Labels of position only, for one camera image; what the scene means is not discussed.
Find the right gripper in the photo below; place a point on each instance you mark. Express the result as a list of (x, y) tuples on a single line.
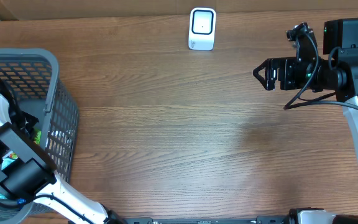
[(287, 81)]

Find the green snack bag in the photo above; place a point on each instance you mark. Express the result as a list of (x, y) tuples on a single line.
[(36, 136)]

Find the teal snack wrapper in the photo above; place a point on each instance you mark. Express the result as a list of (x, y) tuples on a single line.
[(9, 158)]

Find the blue Oreo cookie pack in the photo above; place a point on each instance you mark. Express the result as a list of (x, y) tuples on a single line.
[(21, 201)]

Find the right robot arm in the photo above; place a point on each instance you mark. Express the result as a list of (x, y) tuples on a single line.
[(318, 81)]

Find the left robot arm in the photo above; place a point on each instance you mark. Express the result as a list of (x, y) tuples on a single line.
[(29, 175)]

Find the white barcode scanner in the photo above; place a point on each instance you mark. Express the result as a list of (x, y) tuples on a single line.
[(202, 27)]

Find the grey plastic basket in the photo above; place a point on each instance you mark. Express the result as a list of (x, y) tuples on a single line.
[(33, 77)]

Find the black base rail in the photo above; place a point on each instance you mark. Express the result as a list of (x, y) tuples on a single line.
[(280, 219)]

